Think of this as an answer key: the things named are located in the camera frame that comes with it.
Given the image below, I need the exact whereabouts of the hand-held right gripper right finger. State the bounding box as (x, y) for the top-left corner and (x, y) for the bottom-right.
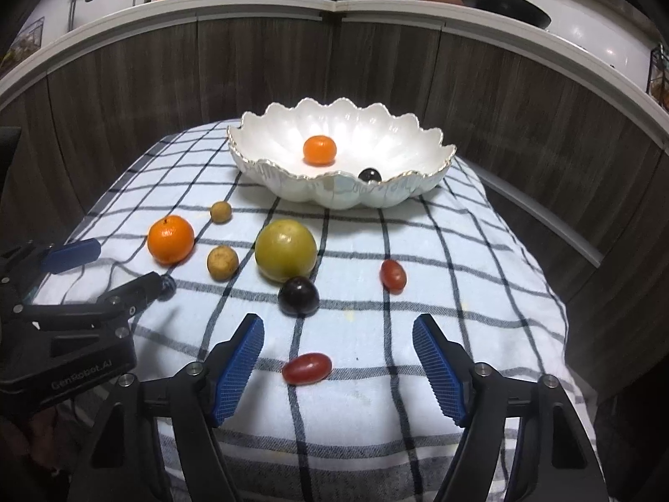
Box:
(413, 314), (610, 502)

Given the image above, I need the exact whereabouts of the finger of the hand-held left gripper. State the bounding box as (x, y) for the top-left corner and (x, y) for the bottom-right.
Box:
(97, 272), (177, 325)
(0, 238), (102, 294)

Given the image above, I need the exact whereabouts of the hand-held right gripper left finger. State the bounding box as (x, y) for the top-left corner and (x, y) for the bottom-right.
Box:
(68, 314), (266, 502)

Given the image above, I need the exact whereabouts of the large mandarin orange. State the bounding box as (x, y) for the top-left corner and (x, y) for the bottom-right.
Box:
(147, 216), (196, 265)

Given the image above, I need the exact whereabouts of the long red cherry tomato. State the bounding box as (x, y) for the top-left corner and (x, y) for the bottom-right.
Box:
(281, 353), (334, 387)

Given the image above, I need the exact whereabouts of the large brown longan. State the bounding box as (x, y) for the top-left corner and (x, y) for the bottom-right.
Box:
(207, 246), (240, 281)

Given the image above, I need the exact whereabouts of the short red cherry tomato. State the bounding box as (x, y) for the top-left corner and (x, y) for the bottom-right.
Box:
(380, 259), (408, 294)

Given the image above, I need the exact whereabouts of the yellow-green round pear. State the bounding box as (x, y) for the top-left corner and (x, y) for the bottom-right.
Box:
(254, 219), (319, 284)

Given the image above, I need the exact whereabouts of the white scalloped ceramic bowl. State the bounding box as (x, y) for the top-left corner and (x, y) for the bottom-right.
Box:
(227, 97), (457, 211)

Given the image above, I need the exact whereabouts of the dark purple plum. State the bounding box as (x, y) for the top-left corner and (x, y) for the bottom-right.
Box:
(277, 277), (321, 318)

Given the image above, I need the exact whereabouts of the white black checked cloth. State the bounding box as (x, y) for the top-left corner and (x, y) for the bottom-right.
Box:
(31, 118), (602, 502)

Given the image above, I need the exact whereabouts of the wood panel kitchen counter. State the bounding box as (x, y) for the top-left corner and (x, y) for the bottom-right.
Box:
(0, 0), (669, 409)

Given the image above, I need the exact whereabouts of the small mandarin orange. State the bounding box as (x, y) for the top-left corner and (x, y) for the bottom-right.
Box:
(303, 135), (337, 166)

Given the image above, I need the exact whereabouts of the grey metal rail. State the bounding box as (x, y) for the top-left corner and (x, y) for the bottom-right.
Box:
(480, 172), (605, 269)

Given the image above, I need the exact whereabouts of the wire wall rack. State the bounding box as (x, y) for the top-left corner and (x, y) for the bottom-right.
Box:
(0, 18), (45, 71)

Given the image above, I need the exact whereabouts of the wire basket with food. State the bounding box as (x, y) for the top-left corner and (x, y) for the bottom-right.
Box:
(647, 44), (669, 110)

